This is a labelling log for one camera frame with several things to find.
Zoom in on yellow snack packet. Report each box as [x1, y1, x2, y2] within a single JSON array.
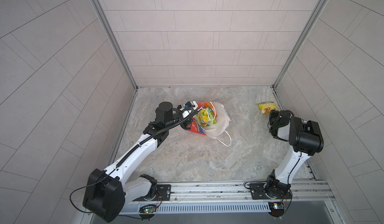
[[257, 102, 278, 115]]

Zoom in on red paper gift bag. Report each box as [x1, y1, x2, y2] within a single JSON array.
[[189, 101, 232, 147]]

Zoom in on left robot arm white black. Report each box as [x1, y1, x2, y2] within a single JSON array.
[[83, 101, 198, 223]]

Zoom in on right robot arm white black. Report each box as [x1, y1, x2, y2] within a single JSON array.
[[264, 110, 324, 199]]

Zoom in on snacks inside bag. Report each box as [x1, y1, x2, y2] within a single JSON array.
[[195, 102, 217, 128]]

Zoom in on right circuit board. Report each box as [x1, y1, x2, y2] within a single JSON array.
[[268, 202, 286, 218]]

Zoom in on white perforated vent strip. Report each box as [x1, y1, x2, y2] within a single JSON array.
[[119, 202, 272, 215]]

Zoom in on left green circuit board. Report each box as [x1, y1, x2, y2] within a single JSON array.
[[139, 205, 157, 220]]

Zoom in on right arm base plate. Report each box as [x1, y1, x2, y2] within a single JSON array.
[[245, 182, 293, 200]]

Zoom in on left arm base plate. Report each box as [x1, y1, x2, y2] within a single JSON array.
[[134, 185, 172, 202]]

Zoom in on aluminium mounting rail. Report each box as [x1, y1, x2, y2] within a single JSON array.
[[149, 180, 335, 203]]

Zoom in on left black cable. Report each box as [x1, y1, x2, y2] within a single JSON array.
[[69, 175, 112, 215]]

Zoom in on right corner aluminium post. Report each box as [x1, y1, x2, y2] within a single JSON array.
[[272, 0, 337, 89]]

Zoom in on corner aluminium post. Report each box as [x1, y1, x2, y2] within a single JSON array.
[[83, 0, 139, 89], [272, 0, 337, 89]]

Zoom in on left corner aluminium post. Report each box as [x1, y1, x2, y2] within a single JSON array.
[[83, 0, 139, 89]]

